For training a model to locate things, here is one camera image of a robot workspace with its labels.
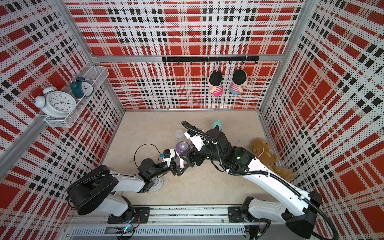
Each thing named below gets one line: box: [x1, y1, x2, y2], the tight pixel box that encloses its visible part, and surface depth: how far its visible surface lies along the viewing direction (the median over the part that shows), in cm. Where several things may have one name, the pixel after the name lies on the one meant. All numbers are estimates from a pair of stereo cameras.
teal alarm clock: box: [70, 76, 95, 99], surface depth 74 cm
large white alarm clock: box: [30, 86, 77, 120], surface depth 63 cm
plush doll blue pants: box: [230, 69, 249, 95], surface depth 96 cm
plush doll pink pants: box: [207, 70, 224, 97], surface depth 99 cm
